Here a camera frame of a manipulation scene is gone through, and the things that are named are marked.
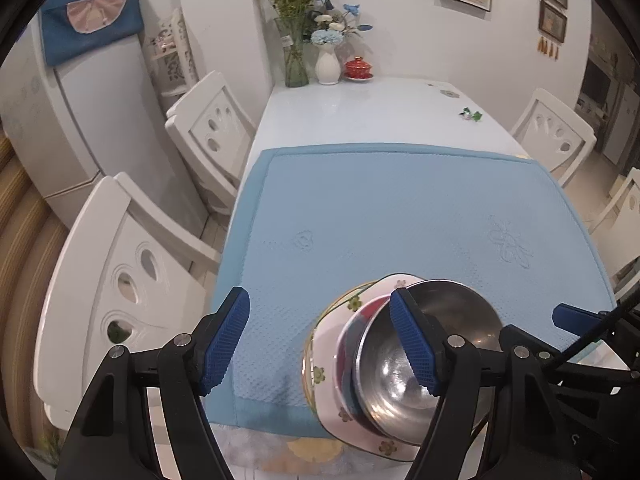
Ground blue steel-lined bowl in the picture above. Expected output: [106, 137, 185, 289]
[352, 280, 503, 446]

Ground blue artificial flowers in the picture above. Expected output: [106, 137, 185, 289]
[310, 0, 375, 46]

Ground brown striped curtain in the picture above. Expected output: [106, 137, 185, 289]
[0, 130, 71, 461]

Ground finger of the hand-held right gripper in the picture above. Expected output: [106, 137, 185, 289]
[551, 303, 636, 346]

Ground pink cartoon ceramic bowl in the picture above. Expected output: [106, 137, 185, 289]
[332, 290, 421, 436]

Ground floral printed table cover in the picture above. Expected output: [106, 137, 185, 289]
[210, 420, 421, 478]

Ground white ornate shelf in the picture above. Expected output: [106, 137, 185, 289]
[145, 7, 201, 98]

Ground blue cloth refrigerator cover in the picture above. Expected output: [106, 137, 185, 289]
[39, 0, 146, 67]

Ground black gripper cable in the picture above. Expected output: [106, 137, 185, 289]
[547, 292, 640, 368]

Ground clear glass vase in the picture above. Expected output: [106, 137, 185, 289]
[274, 16, 309, 88]

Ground white dining chair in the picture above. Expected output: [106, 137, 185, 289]
[165, 71, 258, 216]
[510, 87, 598, 188]
[587, 167, 640, 301]
[34, 172, 223, 431]

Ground white refrigerator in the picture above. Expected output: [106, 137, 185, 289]
[0, 0, 211, 231]

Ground light blue textured mat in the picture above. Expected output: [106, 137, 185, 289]
[212, 144, 618, 438]

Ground round gold-rimmed blue-white plate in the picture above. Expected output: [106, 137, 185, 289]
[301, 280, 381, 411]

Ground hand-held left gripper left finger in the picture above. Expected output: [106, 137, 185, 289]
[55, 286, 251, 480]

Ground red lidded teacup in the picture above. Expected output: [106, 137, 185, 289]
[343, 56, 375, 82]

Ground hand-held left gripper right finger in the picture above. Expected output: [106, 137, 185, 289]
[389, 287, 583, 480]

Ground white ceramic vase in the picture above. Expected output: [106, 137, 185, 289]
[315, 44, 341, 85]

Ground octagonal white tree-print plate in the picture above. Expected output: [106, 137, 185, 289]
[305, 274, 426, 462]

